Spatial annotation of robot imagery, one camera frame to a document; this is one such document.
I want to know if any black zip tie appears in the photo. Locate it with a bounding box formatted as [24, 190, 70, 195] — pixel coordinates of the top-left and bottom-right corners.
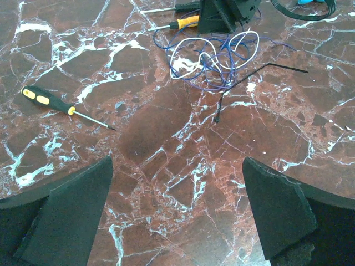
[215, 63, 309, 124]

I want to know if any yellow handled screwdriver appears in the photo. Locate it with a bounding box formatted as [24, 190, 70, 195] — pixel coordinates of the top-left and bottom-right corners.
[148, 15, 200, 32]

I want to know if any black handled screwdriver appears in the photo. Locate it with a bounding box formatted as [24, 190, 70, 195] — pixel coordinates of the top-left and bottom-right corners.
[140, 1, 200, 14]

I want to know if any black ribbed cable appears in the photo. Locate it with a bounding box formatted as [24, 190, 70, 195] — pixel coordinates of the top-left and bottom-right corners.
[270, 0, 337, 22]

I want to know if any blue plastic connector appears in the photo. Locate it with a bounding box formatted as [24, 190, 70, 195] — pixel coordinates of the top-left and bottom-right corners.
[298, 0, 325, 5]

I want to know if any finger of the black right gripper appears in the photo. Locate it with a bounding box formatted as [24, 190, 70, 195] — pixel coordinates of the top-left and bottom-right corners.
[197, 0, 261, 34]

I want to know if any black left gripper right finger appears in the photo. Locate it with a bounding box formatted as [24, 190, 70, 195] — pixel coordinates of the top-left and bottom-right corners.
[242, 157, 354, 265]

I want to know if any blue wire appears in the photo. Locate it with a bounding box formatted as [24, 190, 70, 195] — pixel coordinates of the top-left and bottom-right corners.
[153, 26, 297, 92]

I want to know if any black yellow screwdriver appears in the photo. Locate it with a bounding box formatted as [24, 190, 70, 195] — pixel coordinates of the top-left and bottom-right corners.
[21, 85, 115, 130]

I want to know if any white wire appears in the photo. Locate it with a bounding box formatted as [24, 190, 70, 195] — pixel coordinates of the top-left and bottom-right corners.
[169, 30, 260, 80]

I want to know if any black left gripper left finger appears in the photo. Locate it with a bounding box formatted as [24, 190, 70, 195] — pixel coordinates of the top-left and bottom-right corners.
[1, 156, 113, 265]

